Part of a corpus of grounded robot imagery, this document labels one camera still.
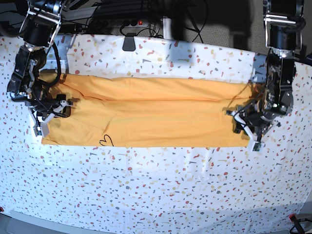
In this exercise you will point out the black table clamp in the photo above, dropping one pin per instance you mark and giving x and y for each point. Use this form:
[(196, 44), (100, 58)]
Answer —
[(129, 43)]

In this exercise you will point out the white power strip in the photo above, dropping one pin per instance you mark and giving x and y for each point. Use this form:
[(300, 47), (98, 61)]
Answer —
[(116, 23)]

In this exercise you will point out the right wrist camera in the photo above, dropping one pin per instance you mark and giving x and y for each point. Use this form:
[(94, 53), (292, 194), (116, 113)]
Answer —
[(41, 129)]

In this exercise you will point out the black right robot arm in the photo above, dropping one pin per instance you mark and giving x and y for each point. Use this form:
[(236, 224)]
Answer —
[(38, 31)]

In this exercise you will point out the yellow T-shirt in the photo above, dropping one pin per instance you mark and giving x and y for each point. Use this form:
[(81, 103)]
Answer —
[(148, 112)]

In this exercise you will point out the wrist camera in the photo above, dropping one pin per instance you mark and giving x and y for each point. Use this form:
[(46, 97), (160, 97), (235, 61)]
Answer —
[(41, 129), (255, 146)]

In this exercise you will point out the white terrazzo pattern tablecloth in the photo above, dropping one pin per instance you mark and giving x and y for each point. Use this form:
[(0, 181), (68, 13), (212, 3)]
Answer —
[(156, 190)]

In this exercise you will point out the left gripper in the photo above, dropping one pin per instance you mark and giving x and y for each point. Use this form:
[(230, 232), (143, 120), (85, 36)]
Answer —
[(257, 119)]

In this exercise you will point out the aluminium frame post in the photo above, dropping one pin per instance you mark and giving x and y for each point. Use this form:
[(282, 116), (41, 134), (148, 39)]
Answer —
[(167, 28)]

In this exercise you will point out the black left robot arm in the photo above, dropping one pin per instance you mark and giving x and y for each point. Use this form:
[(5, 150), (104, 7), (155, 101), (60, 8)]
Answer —
[(283, 23)]

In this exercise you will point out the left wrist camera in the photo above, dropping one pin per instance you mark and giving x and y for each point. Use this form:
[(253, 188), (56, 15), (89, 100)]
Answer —
[(255, 146)]

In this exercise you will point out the red black clamp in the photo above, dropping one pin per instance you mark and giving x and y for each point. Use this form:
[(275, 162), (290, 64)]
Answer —
[(297, 228)]

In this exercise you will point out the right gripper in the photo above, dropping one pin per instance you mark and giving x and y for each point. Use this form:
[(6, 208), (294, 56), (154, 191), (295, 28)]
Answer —
[(44, 104)]

